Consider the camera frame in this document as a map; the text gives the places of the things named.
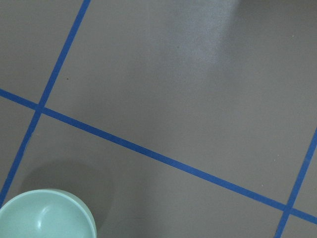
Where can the green bowl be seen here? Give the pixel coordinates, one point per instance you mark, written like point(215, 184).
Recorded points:
point(46, 213)

